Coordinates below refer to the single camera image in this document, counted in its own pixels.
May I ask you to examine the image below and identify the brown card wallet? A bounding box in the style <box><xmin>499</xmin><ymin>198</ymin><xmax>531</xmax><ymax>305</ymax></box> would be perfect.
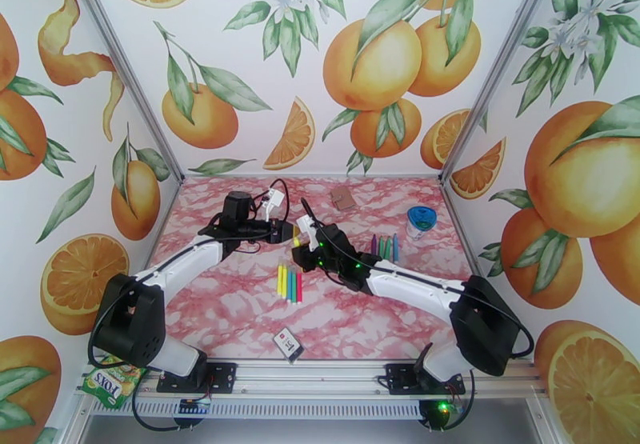
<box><xmin>330</xmin><ymin>188</ymin><xmax>357</xmax><ymax>212</ymax></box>

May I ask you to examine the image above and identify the small black white card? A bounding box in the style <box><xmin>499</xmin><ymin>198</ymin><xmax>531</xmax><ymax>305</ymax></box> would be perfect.
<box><xmin>273</xmin><ymin>327</ymin><xmax>306</xmax><ymax>363</ymax></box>

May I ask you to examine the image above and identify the clear cup with blue lid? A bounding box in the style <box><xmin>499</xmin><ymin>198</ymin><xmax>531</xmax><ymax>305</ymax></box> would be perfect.
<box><xmin>406</xmin><ymin>206</ymin><xmax>438</xmax><ymax>242</ymax></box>

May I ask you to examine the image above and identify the small blue circuit board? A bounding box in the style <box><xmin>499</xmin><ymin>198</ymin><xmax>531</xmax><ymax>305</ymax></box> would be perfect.
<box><xmin>178</xmin><ymin>396</ymin><xmax>213</xmax><ymax>415</ymax></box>

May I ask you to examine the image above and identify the black round controller with LED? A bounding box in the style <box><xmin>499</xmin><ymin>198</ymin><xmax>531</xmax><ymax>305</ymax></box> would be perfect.
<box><xmin>418</xmin><ymin>397</ymin><xmax>465</xmax><ymax>431</ymax></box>

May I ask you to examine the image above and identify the green yellow candy bag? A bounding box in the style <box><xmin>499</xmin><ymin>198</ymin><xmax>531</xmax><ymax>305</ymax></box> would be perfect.
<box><xmin>82</xmin><ymin>354</ymin><xmax>149</xmax><ymax>411</ymax></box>

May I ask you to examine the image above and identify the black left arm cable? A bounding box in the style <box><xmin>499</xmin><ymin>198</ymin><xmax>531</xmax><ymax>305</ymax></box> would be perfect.
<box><xmin>199</xmin><ymin>178</ymin><xmax>292</xmax><ymax>254</ymax></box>

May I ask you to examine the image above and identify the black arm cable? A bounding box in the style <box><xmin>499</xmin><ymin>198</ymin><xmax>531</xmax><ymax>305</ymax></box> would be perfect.
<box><xmin>299</xmin><ymin>198</ymin><xmax>371</xmax><ymax>278</ymax></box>
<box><xmin>199</xmin><ymin>178</ymin><xmax>292</xmax><ymax>254</ymax></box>

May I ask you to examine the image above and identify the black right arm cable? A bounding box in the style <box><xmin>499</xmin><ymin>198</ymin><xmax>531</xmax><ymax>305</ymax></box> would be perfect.
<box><xmin>299</xmin><ymin>198</ymin><xmax>371</xmax><ymax>278</ymax></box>

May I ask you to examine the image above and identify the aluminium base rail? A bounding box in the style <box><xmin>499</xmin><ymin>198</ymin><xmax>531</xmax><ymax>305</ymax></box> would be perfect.
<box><xmin>74</xmin><ymin>354</ymin><xmax>549</xmax><ymax>421</ymax></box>

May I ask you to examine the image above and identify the black right base cable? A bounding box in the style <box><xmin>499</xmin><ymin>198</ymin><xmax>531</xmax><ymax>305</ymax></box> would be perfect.
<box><xmin>422</xmin><ymin>370</ymin><xmax>476</xmax><ymax>431</ymax></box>

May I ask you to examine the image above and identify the black base cable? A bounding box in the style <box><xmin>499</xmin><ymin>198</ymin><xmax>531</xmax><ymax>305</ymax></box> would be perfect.
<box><xmin>130</xmin><ymin>379</ymin><xmax>201</xmax><ymax>433</ymax></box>
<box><xmin>422</xmin><ymin>370</ymin><xmax>476</xmax><ymax>431</ymax></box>

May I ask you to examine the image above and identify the aluminium frame post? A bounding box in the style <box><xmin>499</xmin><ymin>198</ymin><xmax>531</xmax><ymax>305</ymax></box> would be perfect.
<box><xmin>438</xmin><ymin>0</ymin><xmax>570</xmax><ymax>182</ymax></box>
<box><xmin>63</xmin><ymin>0</ymin><xmax>185</xmax><ymax>182</ymax></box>

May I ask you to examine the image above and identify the black left base cable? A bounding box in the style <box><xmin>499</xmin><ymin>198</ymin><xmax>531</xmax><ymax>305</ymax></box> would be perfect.
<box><xmin>130</xmin><ymin>379</ymin><xmax>201</xmax><ymax>433</ymax></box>

